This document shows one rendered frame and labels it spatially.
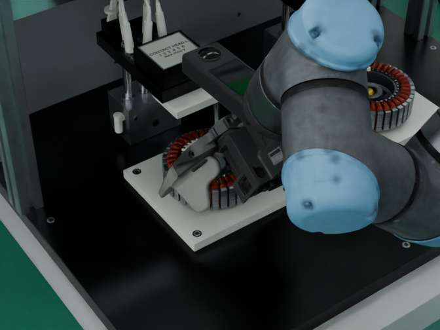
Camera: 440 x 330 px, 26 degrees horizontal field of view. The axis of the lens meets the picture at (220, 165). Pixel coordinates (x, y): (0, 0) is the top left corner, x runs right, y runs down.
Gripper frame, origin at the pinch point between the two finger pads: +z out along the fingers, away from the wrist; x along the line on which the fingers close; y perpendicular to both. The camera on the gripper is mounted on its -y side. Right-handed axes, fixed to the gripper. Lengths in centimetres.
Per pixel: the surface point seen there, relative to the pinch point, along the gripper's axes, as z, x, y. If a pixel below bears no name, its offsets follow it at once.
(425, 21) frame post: 5.0, 42.5, -7.3
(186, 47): -6.2, 1.7, -12.1
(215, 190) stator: -2.9, -2.7, 3.4
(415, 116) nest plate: -0.2, 27.8, 5.3
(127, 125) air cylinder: 7.0, -3.8, -10.7
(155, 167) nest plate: 5.1, -4.1, -3.9
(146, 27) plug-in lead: -4.5, -0.5, -16.9
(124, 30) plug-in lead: -4.5, -3.2, -17.4
